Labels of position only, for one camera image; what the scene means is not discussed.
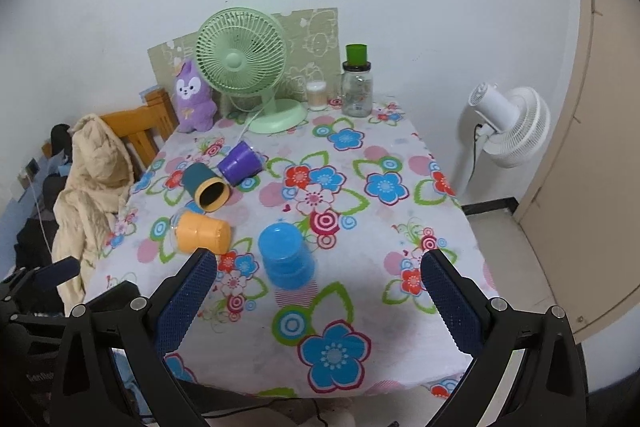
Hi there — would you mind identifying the beige padded jacket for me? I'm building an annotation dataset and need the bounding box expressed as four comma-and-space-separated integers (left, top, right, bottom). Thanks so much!
51, 113, 136, 318

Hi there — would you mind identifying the white standing fan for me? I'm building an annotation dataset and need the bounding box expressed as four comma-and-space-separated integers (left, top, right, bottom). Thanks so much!
452, 82, 551, 198

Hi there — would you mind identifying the beige wardrobe door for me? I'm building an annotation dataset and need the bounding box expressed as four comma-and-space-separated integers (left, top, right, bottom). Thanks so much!
515, 0, 640, 333

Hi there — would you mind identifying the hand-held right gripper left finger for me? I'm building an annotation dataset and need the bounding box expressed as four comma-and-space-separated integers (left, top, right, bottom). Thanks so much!
50, 248, 218, 427

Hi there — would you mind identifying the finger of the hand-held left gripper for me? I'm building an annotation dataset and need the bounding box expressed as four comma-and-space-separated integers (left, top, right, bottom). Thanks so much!
34, 257, 81, 292

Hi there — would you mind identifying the green desk fan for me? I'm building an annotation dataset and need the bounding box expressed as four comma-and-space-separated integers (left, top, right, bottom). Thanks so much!
195, 7, 308, 135

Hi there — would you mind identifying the blue plastic cup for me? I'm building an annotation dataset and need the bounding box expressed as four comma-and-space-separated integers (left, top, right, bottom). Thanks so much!
257, 222, 319, 290

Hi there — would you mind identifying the black baseboard strip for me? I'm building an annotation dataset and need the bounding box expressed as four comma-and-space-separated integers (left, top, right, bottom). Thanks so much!
460, 197, 516, 218

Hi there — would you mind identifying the dark teal cup orange inside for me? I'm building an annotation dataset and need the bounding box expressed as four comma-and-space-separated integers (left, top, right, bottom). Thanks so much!
181, 163, 232, 212

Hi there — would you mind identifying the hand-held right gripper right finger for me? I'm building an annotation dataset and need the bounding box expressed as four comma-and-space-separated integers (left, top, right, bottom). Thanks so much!
420, 248, 591, 427

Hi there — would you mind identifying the purple plush toy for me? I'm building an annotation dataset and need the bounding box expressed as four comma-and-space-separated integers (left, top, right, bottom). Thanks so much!
172, 60, 218, 134

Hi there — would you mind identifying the orange plastic cup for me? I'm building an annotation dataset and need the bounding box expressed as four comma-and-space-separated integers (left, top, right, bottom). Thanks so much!
176, 211, 232, 255

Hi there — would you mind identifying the glass jar with green cap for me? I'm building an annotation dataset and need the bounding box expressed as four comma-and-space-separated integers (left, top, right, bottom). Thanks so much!
341, 61, 374, 118

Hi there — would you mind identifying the black clothing pile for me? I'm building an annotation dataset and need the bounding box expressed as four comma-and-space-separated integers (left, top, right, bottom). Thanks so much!
12, 177, 63, 280

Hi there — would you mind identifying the clear cotton swab container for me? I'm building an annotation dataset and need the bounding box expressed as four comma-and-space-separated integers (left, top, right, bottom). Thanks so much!
306, 80, 328, 111

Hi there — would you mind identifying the floral tablecloth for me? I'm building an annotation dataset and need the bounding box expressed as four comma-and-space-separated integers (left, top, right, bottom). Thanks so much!
82, 99, 501, 400

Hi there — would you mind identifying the purple plastic cup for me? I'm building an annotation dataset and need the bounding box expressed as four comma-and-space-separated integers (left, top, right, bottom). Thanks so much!
216, 140, 264, 186

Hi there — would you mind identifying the wooden chair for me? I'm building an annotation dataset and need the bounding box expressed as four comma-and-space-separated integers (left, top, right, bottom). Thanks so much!
42, 88, 178, 180

